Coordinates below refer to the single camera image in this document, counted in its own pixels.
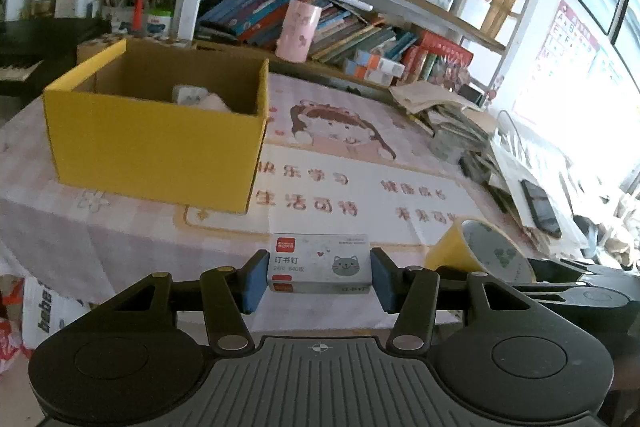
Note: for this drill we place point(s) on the green lidded container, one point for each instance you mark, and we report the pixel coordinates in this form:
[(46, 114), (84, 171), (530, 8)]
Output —
[(159, 24)]

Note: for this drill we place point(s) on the black electronic keyboard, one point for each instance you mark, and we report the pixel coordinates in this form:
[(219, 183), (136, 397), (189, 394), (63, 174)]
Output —
[(45, 37)]

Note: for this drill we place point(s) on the white item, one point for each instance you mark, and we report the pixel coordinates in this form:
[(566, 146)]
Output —
[(190, 94)]

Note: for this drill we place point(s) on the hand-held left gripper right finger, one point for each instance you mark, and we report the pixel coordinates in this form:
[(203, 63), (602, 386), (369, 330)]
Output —
[(382, 279)]

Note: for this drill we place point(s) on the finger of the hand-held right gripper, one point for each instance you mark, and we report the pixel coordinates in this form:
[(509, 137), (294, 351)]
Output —
[(550, 293), (565, 268)]

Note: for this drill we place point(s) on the orange blue small box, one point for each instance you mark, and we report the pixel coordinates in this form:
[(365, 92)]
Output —
[(380, 62), (365, 74)]

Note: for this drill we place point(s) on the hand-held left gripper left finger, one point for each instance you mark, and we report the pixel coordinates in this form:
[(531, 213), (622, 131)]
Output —
[(255, 279)]

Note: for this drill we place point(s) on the red plastic bag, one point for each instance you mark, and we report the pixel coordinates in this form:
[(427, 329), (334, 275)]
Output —
[(10, 332)]

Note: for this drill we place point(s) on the pink printed cup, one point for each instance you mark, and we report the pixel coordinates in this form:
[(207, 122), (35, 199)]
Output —
[(297, 32)]

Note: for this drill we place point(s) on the black smartphone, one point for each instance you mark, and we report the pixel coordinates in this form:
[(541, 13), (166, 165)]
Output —
[(541, 209)]

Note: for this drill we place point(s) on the white pen container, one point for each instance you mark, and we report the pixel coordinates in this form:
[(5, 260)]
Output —
[(472, 9)]

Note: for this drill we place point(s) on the pink printed tablecloth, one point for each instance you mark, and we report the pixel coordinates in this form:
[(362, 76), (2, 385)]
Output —
[(125, 232)]

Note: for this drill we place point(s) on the stack of white papers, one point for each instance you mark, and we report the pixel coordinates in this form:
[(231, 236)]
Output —
[(510, 167)]

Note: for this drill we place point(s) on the white printed plastic bag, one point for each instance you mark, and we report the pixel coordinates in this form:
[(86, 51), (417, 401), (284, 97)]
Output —
[(50, 312)]

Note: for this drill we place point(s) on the yellow cardboard box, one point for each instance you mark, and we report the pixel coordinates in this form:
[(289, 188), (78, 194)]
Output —
[(150, 157)]

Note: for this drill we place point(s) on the red boxed book set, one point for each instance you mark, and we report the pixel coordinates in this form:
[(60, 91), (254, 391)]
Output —
[(440, 57)]

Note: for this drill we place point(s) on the pink plush toy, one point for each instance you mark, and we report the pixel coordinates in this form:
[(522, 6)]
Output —
[(217, 103)]

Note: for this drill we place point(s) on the black phone stand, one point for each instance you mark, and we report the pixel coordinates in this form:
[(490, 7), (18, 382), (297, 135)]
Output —
[(471, 94)]

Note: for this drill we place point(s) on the white staple box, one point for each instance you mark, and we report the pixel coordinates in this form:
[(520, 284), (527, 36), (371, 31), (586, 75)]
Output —
[(320, 264)]

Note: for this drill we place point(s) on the row of leaning books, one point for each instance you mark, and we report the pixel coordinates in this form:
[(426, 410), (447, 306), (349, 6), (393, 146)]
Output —
[(250, 12)]

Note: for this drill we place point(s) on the yellow paper cup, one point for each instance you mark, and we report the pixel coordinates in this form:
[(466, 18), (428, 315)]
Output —
[(450, 252)]

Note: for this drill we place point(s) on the pile of notebooks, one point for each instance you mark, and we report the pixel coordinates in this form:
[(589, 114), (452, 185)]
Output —
[(435, 107)]

